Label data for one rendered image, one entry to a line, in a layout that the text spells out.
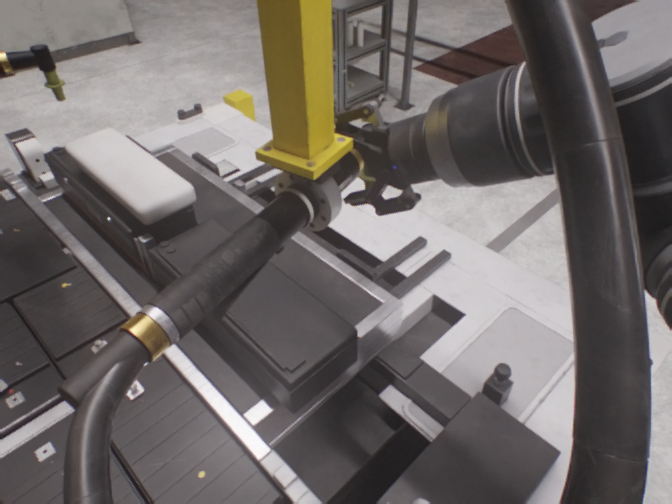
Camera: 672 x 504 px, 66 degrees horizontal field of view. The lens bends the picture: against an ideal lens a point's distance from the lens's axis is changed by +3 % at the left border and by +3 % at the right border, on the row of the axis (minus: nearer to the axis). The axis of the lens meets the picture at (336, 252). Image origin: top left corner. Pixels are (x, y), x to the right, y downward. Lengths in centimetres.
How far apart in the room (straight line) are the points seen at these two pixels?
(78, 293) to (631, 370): 103
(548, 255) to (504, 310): 154
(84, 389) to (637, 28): 51
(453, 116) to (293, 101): 16
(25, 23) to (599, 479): 518
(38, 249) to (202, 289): 83
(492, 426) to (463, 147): 64
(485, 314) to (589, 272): 99
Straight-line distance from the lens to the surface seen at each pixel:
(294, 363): 79
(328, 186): 59
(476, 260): 137
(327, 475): 107
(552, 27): 27
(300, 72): 51
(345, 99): 371
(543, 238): 288
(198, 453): 85
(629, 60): 45
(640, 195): 51
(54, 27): 533
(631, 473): 27
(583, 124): 26
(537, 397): 113
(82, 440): 44
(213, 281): 50
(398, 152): 56
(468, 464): 98
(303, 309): 86
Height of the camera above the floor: 174
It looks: 42 degrees down
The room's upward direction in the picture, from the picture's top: 1 degrees counter-clockwise
